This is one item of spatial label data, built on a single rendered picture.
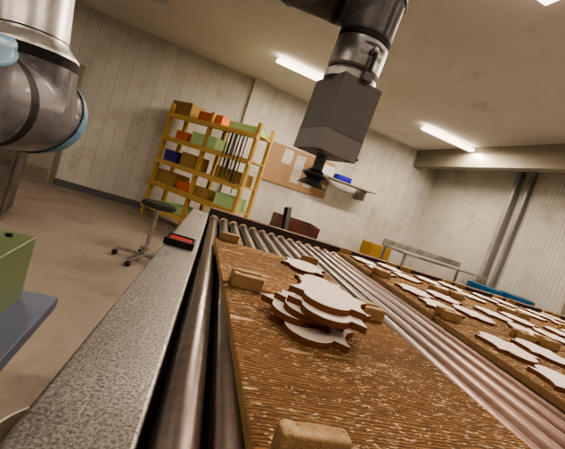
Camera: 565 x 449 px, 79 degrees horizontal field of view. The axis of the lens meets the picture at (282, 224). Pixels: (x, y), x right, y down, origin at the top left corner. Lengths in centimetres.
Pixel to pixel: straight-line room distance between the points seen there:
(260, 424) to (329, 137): 34
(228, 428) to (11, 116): 39
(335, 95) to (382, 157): 795
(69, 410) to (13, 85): 33
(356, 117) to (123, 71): 697
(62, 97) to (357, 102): 39
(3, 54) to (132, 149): 675
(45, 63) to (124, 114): 670
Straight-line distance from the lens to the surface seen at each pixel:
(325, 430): 31
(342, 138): 48
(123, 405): 35
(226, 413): 36
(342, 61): 51
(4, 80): 47
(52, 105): 54
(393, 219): 874
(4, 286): 54
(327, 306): 52
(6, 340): 51
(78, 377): 38
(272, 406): 36
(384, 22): 54
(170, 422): 34
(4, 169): 427
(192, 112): 641
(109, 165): 725
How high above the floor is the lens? 112
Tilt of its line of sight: 5 degrees down
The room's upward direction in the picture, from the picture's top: 18 degrees clockwise
